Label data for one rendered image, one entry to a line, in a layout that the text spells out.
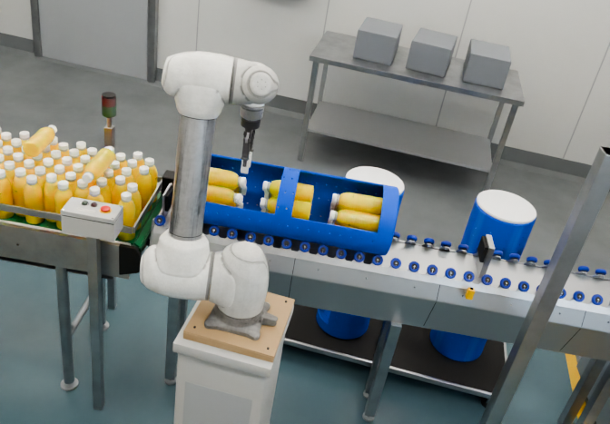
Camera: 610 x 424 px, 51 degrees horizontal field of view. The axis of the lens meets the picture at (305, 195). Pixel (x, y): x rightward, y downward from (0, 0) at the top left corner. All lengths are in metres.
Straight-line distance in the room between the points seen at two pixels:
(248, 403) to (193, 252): 0.55
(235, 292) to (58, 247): 0.99
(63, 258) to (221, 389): 0.96
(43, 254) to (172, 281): 0.94
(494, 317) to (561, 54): 3.35
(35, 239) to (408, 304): 1.54
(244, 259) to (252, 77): 0.55
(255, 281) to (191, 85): 0.62
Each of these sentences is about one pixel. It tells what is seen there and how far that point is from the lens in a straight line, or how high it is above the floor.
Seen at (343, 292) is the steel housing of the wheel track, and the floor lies 0.78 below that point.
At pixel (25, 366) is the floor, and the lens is 3.45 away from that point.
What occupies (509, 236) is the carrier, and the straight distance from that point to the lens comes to 3.04.
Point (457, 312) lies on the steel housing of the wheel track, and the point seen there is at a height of 0.78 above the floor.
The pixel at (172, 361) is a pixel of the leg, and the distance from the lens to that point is 3.18.
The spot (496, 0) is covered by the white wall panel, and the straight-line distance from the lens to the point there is 5.58.
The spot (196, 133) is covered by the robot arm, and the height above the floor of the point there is 1.65.
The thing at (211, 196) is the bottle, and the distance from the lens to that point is 2.55.
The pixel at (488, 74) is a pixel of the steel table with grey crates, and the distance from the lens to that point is 4.95.
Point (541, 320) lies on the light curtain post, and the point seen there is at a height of 1.01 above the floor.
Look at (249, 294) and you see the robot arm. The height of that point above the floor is 1.19.
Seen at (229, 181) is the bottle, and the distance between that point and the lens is 2.56.
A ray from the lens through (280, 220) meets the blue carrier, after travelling 2.49.
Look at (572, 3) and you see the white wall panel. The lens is 5.65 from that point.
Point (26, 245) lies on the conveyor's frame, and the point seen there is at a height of 0.81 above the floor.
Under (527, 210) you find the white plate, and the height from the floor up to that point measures 1.04.
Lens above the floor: 2.48
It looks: 31 degrees down
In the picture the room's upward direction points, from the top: 10 degrees clockwise
